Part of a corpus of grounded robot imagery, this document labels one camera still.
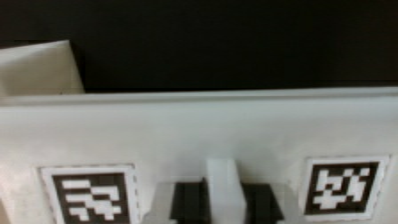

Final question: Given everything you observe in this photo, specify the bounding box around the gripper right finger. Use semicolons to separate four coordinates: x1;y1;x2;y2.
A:
242;183;285;224

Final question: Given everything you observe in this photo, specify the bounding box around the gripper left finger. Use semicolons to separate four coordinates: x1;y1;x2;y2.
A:
171;180;212;224

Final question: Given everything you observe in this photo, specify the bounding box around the white cabinet door panel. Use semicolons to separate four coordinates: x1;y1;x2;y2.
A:
0;87;398;224

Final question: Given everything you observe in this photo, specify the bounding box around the white cabinet body box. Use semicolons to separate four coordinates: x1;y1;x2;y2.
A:
0;40;86;97

